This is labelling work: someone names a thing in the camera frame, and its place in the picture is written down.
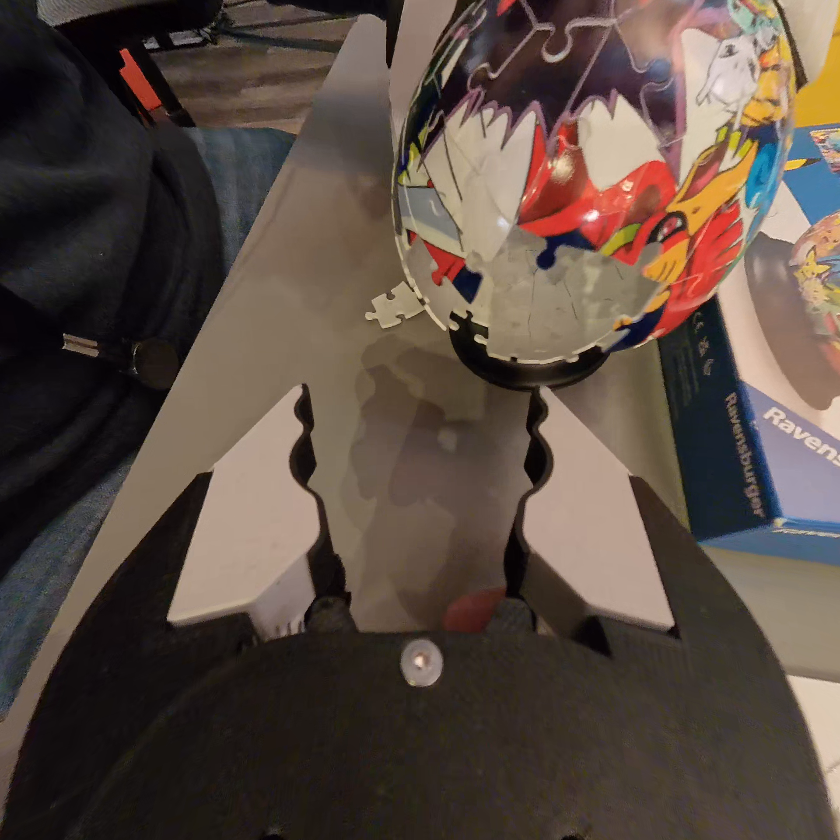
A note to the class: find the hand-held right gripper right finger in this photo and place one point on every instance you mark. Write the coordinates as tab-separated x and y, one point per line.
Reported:
597	544

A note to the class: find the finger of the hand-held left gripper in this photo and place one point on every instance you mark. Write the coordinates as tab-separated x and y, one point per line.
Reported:
410	52
814	33

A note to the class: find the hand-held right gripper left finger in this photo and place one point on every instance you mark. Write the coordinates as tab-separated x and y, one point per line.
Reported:
243	525

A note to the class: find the black round ball stand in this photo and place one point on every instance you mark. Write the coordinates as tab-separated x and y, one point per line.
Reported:
531	374

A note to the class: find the colourful cartoon puzzle ball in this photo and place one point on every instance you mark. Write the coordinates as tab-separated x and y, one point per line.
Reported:
590	164

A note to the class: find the pale puzzle piece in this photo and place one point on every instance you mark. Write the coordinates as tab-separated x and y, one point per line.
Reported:
394	307

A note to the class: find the blue puzzle box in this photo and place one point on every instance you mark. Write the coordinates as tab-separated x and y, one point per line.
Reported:
741	426

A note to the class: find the person's blue jeans leg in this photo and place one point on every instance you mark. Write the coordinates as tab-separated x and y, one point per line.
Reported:
249	170

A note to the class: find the white instruction sheet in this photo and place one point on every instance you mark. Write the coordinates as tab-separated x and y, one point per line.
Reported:
817	722

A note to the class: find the person's dark jacket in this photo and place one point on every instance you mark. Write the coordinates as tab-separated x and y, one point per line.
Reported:
85	262

